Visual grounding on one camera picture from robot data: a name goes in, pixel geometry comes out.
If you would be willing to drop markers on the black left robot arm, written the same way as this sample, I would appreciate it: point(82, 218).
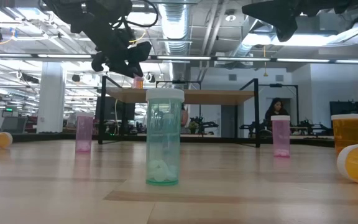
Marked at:
point(73, 12)

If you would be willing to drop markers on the white square column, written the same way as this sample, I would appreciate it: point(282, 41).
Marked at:
point(51, 99)

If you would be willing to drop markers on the person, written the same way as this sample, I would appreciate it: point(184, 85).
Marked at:
point(277, 107)
point(185, 118)

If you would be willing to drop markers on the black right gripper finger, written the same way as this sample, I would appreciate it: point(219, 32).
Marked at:
point(263, 11)

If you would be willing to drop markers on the small background potted plant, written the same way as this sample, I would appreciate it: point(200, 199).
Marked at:
point(193, 126)

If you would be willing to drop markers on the black background robot arm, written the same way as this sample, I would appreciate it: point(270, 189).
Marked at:
point(309, 127)
point(208, 124)

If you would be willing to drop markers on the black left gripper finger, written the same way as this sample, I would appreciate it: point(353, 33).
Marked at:
point(134, 68)
point(118, 68)

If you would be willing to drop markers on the long ceiling light bar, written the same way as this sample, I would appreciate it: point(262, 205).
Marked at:
point(182, 58)

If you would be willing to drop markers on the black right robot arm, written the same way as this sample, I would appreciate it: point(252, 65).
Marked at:
point(353, 6)

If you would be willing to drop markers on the small white bottle row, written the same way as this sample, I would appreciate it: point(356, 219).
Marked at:
point(84, 133)

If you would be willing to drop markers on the silver ceiling air duct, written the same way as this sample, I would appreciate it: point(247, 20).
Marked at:
point(176, 28)

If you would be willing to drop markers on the black monitor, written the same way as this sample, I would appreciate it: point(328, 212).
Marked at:
point(113, 109)

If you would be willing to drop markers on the wooden shelf with black frame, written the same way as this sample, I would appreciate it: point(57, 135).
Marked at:
point(197, 97)

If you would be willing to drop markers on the black aluminium rail frame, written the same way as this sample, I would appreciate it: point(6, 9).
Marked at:
point(57, 137)

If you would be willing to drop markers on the large orange pill bottle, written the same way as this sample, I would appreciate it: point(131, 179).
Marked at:
point(350, 133)

